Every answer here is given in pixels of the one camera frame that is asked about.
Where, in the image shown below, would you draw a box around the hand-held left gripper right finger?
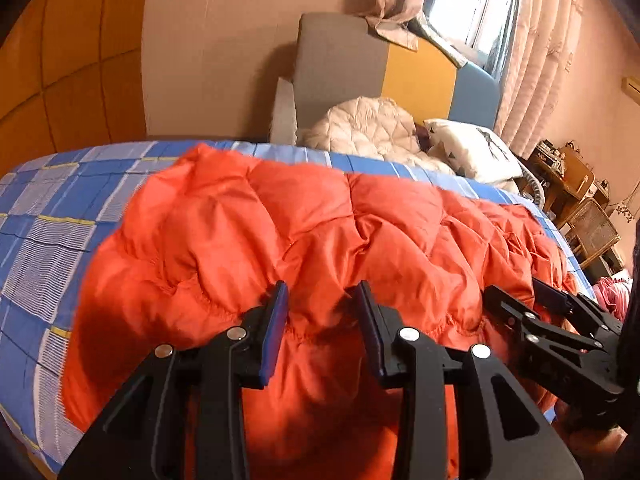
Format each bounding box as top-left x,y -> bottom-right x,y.
350,280 -> 586,480

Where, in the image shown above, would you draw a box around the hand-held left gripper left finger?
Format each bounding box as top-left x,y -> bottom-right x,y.
57,280 -> 291,480

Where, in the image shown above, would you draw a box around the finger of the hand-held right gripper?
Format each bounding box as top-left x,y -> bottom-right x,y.
532,276 -> 623,333
482,284 -> 603,361

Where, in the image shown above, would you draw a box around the orange quilted comforter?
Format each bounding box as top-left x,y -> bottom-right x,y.
60,142 -> 581,480

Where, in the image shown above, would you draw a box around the person's right hand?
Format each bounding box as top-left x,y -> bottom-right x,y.
552,402 -> 626,480

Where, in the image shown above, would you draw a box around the pink quilt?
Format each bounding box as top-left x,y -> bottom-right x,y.
595,270 -> 632,322

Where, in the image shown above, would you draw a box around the rattan chair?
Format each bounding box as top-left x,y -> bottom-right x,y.
562,197 -> 622,263

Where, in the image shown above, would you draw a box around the white cabinet with floral decal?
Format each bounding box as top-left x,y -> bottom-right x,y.
607,192 -> 640,241

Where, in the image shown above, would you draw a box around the wooden chair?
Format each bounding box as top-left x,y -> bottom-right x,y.
560,146 -> 596,201

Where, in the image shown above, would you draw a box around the cluttered wooden desk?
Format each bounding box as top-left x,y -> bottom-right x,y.
520,140 -> 611,221

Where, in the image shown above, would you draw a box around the white deer print pillow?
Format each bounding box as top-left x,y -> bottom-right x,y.
424,118 -> 523,185

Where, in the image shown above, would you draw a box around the beige quilted blanket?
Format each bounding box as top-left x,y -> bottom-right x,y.
302,96 -> 453,176

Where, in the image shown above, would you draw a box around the bed with blue plaid sheet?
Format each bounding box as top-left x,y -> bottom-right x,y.
0,140 -> 596,476

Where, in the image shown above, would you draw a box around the pink curtains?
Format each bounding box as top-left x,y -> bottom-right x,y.
492,0 -> 586,158

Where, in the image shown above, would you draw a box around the grey yellow blue headboard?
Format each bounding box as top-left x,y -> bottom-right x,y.
292,12 -> 502,146

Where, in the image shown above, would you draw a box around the window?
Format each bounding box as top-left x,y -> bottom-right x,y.
425,0 -> 523,68

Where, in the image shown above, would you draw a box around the wooden wardrobe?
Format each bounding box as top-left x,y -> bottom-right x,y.
0,0 -> 153,176

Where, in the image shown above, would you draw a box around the grey bed rail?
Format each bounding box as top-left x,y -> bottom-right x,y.
515,160 -> 548,207

